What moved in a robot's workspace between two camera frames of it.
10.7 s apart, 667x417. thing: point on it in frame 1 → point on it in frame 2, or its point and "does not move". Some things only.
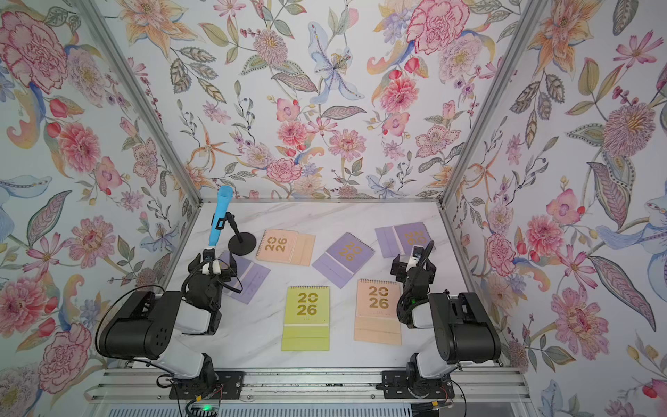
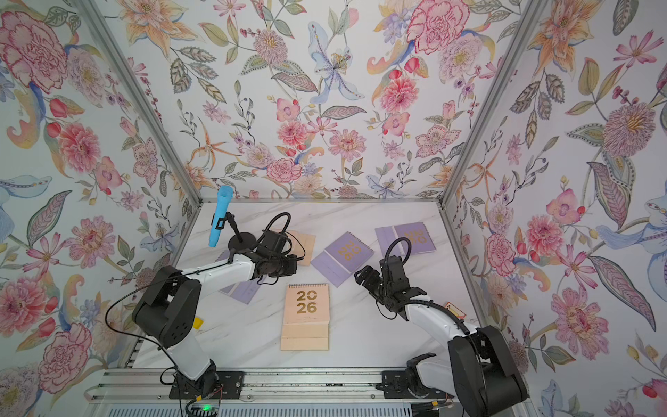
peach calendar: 377,312 → 307,319
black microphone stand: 242,243 does not move
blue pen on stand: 223,202 does not move
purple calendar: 399,240 does not move
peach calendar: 287,246 does not move
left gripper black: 225,274 → 293,267
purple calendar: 341,260 does not move
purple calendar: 249,277 does not move
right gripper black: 402,268 → 370,282
